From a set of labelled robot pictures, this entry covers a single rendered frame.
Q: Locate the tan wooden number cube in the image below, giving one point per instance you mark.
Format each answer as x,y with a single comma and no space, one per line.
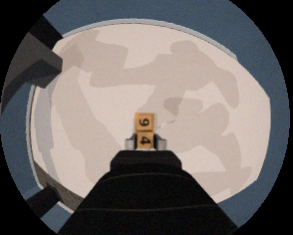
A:
144,122
145,138

